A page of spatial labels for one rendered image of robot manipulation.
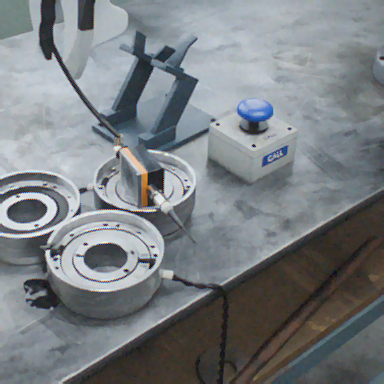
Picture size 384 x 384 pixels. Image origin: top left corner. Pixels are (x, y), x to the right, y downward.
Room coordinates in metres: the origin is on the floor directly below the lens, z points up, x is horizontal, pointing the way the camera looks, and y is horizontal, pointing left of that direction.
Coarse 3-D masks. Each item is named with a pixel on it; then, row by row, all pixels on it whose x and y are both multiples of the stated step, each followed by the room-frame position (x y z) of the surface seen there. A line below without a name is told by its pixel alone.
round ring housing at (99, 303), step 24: (96, 216) 0.51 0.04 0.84; (120, 216) 0.50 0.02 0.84; (48, 240) 0.47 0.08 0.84; (72, 240) 0.48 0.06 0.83; (96, 240) 0.48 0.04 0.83; (120, 240) 0.48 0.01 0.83; (144, 240) 0.48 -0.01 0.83; (48, 264) 0.44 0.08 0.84; (96, 264) 0.48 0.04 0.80; (120, 264) 0.47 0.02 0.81; (72, 288) 0.41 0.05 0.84; (96, 288) 0.41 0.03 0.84; (120, 288) 0.41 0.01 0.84; (144, 288) 0.42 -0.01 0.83; (96, 312) 0.41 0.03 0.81; (120, 312) 0.41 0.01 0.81
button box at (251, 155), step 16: (224, 128) 0.65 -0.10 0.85; (240, 128) 0.64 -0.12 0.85; (256, 128) 0.64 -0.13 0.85; (272, 128) 0.65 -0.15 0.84; (288, 128) 0.64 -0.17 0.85; (208, 144) 0.66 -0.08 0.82; (224, 144) 0.64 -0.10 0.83; (240, 144) 0.62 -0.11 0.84; (256, 144) 0.61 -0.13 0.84; (272, 144) 0.62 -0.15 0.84; (288, 144) 0.63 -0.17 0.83; (224, 160) 0.63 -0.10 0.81; (240, 160) 0.62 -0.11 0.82; (256, 160) 0.60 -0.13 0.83; (272, 160) 0.62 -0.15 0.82; (288, 160) 0.64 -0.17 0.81; (240, 176) 0.61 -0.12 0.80; (256, 176) 0.61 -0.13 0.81
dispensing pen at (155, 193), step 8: (120, 136) 0.60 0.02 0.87; (120, 144) 0.60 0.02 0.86; (136, 152) 0.56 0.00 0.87; (144, 152) 0.56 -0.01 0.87; (144, 160) 0.55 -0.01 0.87; (152, 160) 0.55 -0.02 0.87; (152, 168) 0.53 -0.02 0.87; (160, 168) 0.53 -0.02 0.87; (152, 176) 0.53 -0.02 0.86; (160, 176) 0.53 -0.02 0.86; (152, 184) 0.53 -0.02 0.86; (160, 184) 0.53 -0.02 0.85; (152, 192) 0.52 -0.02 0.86; (160, 192) 0.52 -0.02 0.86; (152, 200) 0.51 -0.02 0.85; (160, 200) 0.51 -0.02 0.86; (168, 200) 0.51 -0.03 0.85; (160, 208) 0.50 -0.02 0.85; (168, 208) 0.49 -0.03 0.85; (176, 216) 0.48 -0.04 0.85; (192, 240) 0.45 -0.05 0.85
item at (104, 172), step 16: (112, 160) 0.60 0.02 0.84; (160, 160) 0.61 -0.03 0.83; (176, 160) 0.60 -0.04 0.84; (96, 176) 0.56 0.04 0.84; (176, 176) 0.58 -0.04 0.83; (192, 176) 0.56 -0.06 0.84; (96, 192) 0.54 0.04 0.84; (192, 192) 0.54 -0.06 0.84; (96, 208) 0.54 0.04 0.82; (112, 208) 0.52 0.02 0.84; (128, 208) 0.51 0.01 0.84; (176, 208) 0.52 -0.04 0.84; (192, 208) 0.54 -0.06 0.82; (160, 224) 0.51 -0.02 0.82; (176, 224) 0.53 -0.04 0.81
